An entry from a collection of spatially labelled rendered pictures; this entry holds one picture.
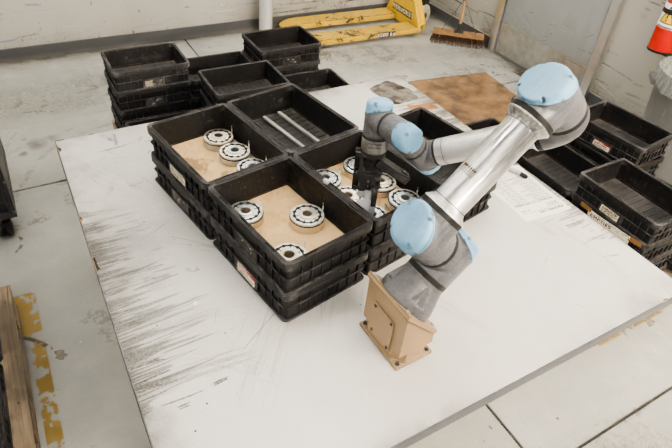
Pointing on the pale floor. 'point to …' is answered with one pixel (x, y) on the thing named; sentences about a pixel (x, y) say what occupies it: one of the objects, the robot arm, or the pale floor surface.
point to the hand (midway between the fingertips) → (372, 210)
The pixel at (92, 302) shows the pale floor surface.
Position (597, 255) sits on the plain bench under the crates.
